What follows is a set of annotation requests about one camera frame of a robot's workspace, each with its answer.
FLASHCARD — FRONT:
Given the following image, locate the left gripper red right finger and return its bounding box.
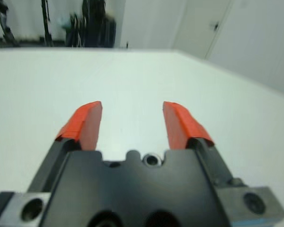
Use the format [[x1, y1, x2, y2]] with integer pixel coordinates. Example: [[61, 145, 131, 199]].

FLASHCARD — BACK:
[[162, 101, 248, 190]]

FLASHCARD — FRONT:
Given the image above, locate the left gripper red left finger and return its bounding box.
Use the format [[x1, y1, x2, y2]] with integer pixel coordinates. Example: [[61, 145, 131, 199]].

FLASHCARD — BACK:
[[27, 101, 102, 193]]

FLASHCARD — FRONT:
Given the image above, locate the tall black folded machine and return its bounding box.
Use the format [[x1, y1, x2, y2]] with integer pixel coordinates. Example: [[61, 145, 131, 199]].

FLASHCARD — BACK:
[[65, 0, 116, 48]]

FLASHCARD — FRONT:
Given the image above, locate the black crane with yellow winch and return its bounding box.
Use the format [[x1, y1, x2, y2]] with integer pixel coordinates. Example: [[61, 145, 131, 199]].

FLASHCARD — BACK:
[[40, 0, 54, 48]]

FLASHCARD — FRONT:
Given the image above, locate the silver humanoid robot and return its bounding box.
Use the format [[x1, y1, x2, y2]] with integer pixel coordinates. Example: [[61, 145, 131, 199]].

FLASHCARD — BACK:
[[0, 0, 21, 48]]

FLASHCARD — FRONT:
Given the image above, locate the white door with black handle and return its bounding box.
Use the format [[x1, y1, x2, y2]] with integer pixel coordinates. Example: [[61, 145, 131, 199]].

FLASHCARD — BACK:
[[173, 0, 231, 60]]

